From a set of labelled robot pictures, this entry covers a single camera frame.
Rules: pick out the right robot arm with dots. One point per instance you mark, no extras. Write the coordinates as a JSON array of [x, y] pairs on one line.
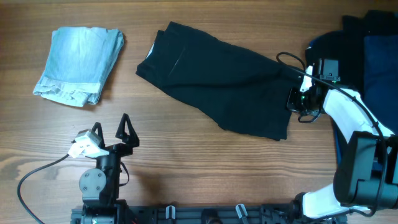
[[366, 178]]

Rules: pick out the black shorts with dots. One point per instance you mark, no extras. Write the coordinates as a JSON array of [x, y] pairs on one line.
[[242, 91]]

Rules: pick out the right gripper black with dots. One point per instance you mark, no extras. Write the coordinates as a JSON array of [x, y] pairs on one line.
[[291, 102]]

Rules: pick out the blue garment under pile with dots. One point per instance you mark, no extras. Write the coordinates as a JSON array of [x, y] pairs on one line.
[[380, 78]]

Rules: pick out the folded light blue jeans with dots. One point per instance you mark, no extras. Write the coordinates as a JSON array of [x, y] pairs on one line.
[[79, 63]]

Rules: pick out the dark navy folded garment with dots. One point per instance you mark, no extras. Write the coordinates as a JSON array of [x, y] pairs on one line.
[[347, 45]]

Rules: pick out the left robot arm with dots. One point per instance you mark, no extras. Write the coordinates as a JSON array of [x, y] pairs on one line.
[[100, 186]]

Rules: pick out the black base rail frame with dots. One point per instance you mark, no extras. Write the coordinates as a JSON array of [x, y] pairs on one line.
[[264, 214]]

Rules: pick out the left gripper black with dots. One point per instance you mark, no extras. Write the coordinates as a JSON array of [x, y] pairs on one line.
[[125, 149]]

